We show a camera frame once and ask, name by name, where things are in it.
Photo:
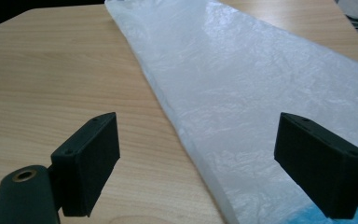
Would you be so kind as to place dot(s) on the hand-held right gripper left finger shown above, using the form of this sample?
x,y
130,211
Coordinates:
x,y
87,161

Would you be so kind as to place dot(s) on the white translucent plastic bag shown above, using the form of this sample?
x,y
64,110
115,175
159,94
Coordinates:
x,y
230,87

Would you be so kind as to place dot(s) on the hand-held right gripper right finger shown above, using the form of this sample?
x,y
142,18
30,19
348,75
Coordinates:
x,y
320,161

